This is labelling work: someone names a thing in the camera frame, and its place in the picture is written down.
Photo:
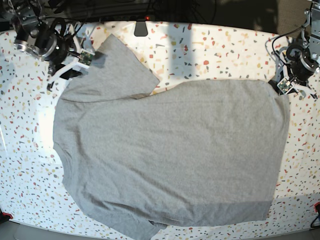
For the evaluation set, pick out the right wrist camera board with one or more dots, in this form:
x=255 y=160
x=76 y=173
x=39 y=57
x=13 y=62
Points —
x=86 y=57

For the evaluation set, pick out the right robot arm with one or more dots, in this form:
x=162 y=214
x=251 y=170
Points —
x=25 y=15

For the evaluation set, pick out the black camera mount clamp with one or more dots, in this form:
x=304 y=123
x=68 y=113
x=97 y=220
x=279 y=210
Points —
x=140 y=29

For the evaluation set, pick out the grey T-shirt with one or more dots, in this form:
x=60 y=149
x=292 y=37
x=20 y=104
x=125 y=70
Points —
x=204 y=153

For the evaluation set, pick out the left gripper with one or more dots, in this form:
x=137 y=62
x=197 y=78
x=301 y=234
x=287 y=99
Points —
x=300 y=68

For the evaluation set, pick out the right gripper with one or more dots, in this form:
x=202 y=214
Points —
x=52 y=46

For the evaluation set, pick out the red corner clamp left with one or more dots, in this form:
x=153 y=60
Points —
x=5 y=216

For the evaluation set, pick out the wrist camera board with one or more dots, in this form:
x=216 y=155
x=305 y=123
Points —
x=284 y=86
x=86 y=57

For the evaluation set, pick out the red corner clamp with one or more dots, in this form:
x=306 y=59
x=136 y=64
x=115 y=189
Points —
x=5 y=216
x=317 y=207

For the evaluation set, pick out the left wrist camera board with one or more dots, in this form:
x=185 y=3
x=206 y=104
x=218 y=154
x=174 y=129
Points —
x=284 y=86

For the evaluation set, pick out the red corner clamp right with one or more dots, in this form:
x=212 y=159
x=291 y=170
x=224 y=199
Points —
x=317 y=207

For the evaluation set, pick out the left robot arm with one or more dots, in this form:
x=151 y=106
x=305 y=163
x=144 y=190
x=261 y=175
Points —
x=309 y=39

